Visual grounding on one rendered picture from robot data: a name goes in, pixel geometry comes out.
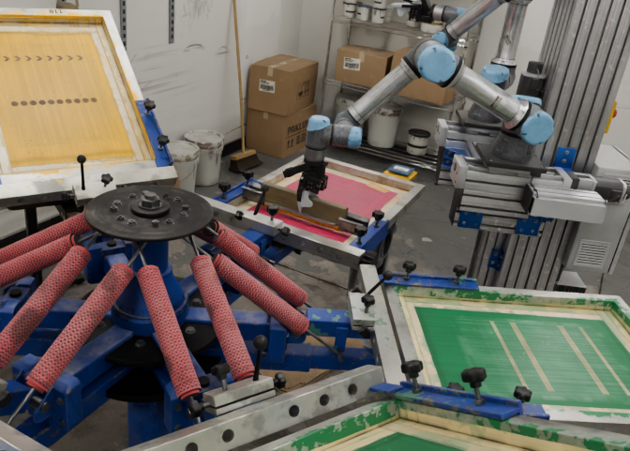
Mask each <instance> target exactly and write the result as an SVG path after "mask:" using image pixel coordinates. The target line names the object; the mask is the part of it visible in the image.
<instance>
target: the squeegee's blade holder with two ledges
mask: <svg viewBox="0 0 630 451"><path fill-rule="evenodd" d="M264 204H267V205H271V204H273V205H276V206H278V209H281V210H284V211H287V212H290V213H293V214H296V215H298V216H301V217H304V218H309V219H312V220H316V221H319V222H321V223H324V224H327V225H330V226H333V227H335V226H336V223H334V222H331V221H328V220H325V219H322V218H317V217H314V216H312V215H309V214H306V213H303V212H302V213H300V212H299V211H297V210H293V209H291V208H288V207H285V206H282V205H279V204H276V203H271V202H268V201H265V202H264Z"/></svg>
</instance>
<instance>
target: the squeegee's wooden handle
mask: <svg viewBox="0 0 630 451"><path fill-rule="evenodd" d="M264 184H266V185H268V186H269V190H268V192H265V198H264V201H268V202H271V203H276V204H279V205H282V206H285V207H288V208H291V209H293V210H297V211H299V209H298V205H297V191H295V190H292V189H289V188H285V187H281V186H278V185H275V184H272V183H269V182H265V181H263V182H262V183H261V192H262V185H264ZM308 198H309V199H310V200H311V201H312V203H313V205H312V206H311V207H303V209H302V212H303V213H306V214H309V215H312V216H314V217H317V218H322V219H325V220H328V221H331V222H334V223H336V226H338V222H339V220H338V218H345V219H347V216H348V210H349V208H348V207H347V206H343V205H340V204H337V203H332V202H329V201H326V200H323V199H320V198H317V197H314V196H310V195H308Z"/></svg>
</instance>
